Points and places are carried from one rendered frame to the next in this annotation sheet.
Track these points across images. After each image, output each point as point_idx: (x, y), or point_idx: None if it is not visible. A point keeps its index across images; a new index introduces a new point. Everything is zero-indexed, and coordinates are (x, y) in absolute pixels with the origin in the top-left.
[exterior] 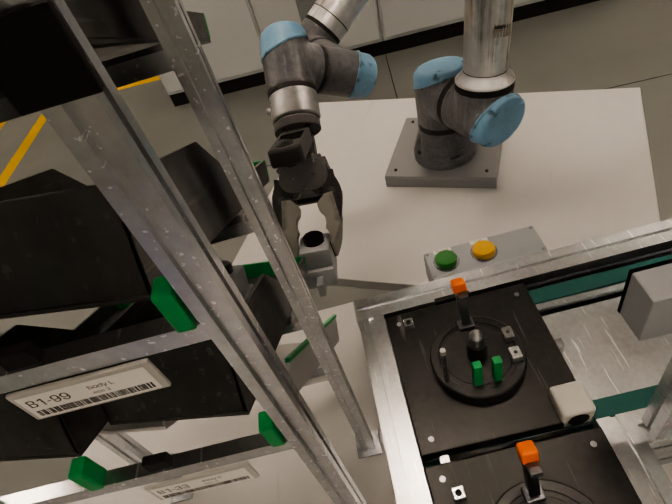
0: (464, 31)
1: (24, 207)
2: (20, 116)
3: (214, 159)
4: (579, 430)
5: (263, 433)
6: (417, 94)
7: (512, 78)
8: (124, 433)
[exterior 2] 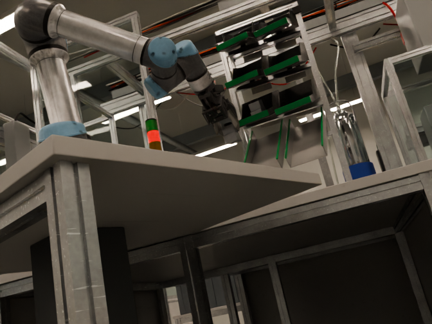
0: (74, 105)
1: (254, 63)
2: (254, 47)
3: (232, 73)
4: None
5: None
6: (86, 137)
7: None
8: (334, 141)
